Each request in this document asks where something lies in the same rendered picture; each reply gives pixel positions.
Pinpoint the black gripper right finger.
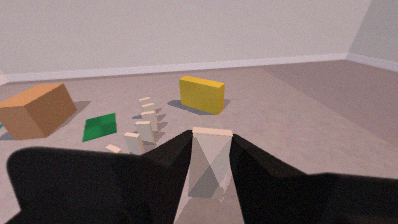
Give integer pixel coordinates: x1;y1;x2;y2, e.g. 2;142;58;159
229;134;398;224

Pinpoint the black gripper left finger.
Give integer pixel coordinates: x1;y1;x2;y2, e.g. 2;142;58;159
7;130;193;224

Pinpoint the yellow rectangular block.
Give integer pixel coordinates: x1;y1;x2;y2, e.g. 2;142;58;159
179;76;225;115

